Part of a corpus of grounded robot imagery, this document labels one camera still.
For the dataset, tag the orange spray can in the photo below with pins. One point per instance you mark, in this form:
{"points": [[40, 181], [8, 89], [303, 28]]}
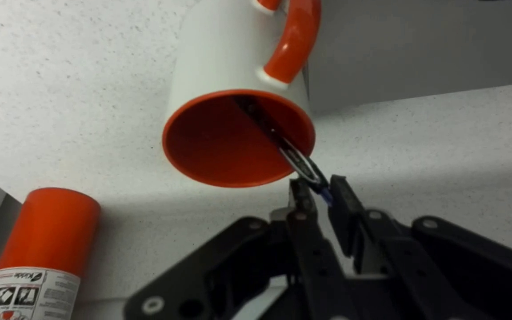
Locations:
{"points": [[45, 249]]}

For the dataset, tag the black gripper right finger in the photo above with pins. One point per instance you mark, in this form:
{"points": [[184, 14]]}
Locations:
{"points": [[445, 272]]}

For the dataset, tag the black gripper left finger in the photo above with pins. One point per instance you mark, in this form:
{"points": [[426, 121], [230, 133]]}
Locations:
{"points": [[257, 272]]}

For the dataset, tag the grey closed laptop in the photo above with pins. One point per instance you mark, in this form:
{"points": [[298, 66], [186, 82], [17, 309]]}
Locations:
{"points": [[422, 46]]}

